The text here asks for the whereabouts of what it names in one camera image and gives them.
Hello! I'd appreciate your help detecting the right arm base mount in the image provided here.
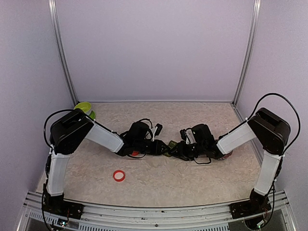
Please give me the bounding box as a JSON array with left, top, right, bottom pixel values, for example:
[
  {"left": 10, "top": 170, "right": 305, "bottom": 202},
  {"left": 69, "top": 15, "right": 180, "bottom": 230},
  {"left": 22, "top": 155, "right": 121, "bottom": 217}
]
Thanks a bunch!
[{"left": 229, "top": 200, "right": 271, "bottom": 219}]

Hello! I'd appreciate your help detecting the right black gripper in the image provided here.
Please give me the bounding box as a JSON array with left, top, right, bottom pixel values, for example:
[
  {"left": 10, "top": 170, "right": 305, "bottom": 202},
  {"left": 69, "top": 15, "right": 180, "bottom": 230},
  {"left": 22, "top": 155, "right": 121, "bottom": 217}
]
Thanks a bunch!
[{"left": 168, "top": 141, "right": 205, "bottom": 161}]

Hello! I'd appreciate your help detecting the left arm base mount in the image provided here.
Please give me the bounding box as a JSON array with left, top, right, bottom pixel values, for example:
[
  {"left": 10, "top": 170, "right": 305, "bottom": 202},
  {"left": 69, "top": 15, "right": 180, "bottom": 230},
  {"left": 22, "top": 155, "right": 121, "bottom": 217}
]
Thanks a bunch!
[{"left": 42, "top": 201, "right": 84, "bottom": 220}]

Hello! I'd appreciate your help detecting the green weekly pill organizer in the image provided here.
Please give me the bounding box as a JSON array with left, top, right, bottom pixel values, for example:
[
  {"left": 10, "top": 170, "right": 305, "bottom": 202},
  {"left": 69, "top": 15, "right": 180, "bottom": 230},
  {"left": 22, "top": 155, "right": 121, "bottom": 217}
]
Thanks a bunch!
[{"left": 164, "top": 141, "right": 178, "bottom": 157}]

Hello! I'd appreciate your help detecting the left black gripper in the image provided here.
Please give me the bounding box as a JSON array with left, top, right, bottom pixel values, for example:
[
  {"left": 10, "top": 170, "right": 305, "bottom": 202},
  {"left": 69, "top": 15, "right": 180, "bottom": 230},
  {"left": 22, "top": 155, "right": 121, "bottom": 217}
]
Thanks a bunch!
[{"left": 135, "top": 140, "right": 170, "bottom": 156}]

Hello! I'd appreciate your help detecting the aluminium frame post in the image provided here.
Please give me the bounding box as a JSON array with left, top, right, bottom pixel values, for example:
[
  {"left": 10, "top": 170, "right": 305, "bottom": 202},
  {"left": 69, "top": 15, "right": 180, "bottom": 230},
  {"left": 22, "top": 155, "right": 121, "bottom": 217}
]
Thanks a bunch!
[
  {"left": 232, "top": 0, "right": 261, "bottom": 107},
  {"left": 48, "top": 0, "right": 79, "bottom": 105}
]

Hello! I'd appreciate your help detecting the orange bottle cap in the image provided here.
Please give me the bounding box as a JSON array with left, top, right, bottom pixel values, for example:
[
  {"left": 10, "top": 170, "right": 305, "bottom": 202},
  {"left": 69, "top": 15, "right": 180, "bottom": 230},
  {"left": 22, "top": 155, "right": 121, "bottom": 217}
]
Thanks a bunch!
[{"left": 113, "top": 170, "right": 126, "bottom": 182}]

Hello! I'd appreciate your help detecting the right aluminium frame post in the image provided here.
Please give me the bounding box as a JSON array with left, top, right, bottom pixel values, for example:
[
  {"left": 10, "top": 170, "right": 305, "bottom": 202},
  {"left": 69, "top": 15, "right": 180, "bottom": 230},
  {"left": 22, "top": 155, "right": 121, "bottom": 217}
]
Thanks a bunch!
[{"left": 232, "top": 0, "right": 261, "bottom": 107}]

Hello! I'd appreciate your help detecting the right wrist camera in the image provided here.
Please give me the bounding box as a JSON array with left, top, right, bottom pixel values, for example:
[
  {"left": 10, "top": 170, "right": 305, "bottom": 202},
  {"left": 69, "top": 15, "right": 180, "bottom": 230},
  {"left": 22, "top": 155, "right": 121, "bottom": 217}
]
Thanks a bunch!
[{"left": 180, "top": 128, "right": 196, "bottom": 144}]

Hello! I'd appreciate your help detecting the left aluminium frame post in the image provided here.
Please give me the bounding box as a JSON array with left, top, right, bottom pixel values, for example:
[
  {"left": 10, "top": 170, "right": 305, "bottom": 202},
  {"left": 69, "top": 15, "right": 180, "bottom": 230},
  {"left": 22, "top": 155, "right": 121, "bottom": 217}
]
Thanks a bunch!
[{"left": 48, "top": 0, "right": 79, "bottom": 105}]

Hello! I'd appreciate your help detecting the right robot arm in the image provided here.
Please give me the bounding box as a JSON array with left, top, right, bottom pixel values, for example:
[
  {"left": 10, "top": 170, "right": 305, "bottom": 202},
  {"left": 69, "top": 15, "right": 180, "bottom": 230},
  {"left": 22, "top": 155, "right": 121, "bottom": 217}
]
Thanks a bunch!
[{"left": 168, "top": 107, "right": 294, "bottom": 214}]

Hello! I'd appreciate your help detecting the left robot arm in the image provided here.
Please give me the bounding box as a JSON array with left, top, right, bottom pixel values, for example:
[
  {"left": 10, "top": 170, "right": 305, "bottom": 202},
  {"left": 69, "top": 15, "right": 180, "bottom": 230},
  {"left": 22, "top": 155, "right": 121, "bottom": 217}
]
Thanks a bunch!
[{"left": 44, "top": 109, "right": 170, "bottom": 214}]

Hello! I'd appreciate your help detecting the red patterned bowl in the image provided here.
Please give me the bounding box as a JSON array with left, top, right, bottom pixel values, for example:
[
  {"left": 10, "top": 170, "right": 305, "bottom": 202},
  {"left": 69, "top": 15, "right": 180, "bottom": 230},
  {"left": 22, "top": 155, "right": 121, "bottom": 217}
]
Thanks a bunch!
[{"left": 217, "top": 152, "right": 233, "bottom": 161}]

